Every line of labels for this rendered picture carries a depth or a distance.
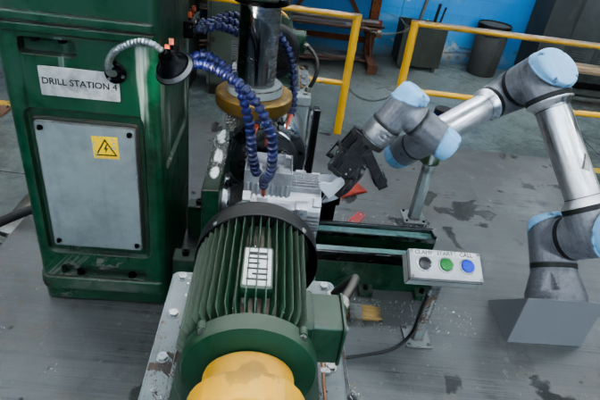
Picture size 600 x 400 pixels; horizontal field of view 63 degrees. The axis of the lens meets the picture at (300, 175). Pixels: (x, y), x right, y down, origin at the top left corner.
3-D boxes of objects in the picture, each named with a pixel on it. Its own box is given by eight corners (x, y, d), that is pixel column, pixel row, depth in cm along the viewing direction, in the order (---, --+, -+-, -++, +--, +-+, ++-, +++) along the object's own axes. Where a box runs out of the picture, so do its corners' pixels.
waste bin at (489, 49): (489, 70, 620) (505, 21, 589) (500, 80, 587) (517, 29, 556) (460, 65, 618) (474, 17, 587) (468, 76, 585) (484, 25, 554)
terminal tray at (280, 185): (242, 195, 124) (244, 170, 120) (245, 173, 133) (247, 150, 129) (289, 199, 124) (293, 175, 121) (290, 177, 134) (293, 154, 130)
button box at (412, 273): (403, 284, 113) (411, 277, 108) (401, 254, 116) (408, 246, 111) (475, 288, 114) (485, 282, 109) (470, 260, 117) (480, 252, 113)
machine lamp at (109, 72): (85, 104, 84) (77, 32, 78) (105, 81, 94) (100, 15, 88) (191, 114, 86) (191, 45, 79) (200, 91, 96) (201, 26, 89)
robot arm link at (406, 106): (435, 106, 106) (405, 81, 105) (401, 142, 111) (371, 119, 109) (432, 97, 113) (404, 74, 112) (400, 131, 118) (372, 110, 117)
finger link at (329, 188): (307, 193, 123) (330, 167, 119) (326, 204, 125) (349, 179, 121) (308, 200, 120) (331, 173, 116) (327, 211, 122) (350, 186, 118)
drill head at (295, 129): (219, 204, 146) (221, 129, 134) (231, 140, 181) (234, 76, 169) (301, 210, 148) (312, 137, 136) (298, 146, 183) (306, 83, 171)
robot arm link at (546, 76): (593, 255, 129) (528, 65, 138) (648, 249, 116) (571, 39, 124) (561, 266, 125) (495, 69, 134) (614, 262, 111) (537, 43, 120)
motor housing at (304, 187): (237, 252, 128) (241, 191, 118) (244, 210, 144) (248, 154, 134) (313, 258, 129) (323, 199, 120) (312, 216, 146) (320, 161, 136)
